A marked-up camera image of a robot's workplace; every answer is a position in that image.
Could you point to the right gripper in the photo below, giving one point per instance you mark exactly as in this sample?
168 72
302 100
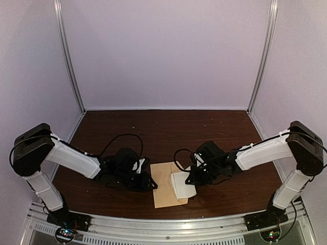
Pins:
194 178

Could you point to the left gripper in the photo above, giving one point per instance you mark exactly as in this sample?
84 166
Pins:
143 183

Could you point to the letter sheet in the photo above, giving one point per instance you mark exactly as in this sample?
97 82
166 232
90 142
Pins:
181 188

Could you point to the brown paper envelope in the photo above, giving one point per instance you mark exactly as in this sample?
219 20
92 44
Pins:
164 195

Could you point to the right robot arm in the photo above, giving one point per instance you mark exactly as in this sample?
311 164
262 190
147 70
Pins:
297 142

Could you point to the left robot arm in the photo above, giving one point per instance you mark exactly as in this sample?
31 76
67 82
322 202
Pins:
40 144

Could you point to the right circuit board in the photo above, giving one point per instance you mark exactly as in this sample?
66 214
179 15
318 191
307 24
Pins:
270 235

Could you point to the circuit board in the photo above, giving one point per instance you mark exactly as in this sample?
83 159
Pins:
64 235
270 235

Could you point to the left circuit board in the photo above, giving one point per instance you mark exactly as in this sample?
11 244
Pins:
64 235

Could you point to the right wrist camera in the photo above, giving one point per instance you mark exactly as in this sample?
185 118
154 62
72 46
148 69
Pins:
196 159

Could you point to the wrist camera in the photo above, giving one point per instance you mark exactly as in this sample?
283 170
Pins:
140 165
196 159

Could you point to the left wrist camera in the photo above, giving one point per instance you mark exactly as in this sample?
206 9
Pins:
140 165

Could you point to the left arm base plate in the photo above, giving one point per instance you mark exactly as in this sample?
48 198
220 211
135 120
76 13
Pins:
67 219

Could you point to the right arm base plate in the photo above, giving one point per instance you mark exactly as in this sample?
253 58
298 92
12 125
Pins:
270 217

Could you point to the front aluminium rail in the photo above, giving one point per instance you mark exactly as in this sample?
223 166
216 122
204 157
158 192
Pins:
229 229

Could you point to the right aluminium frame post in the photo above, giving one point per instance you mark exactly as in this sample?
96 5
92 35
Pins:
272 18

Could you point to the aluminium frame post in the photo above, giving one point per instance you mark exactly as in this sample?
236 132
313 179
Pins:
67 55
272 18

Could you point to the left aluminium frame post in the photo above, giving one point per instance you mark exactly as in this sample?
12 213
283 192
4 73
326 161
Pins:
67 55

